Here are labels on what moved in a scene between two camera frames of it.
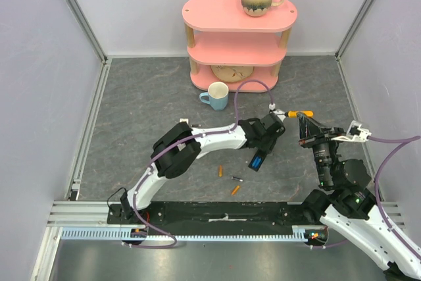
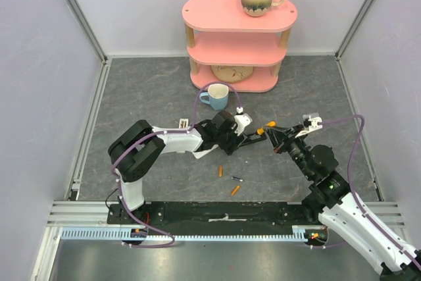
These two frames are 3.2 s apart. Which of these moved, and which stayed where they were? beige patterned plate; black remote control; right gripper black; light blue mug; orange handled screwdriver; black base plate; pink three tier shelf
Moved: orange handled screwdriver; right gripper black; black remote control
Stayed: pink three tier shelf; light blue mug; black base plate; beige patterned plate
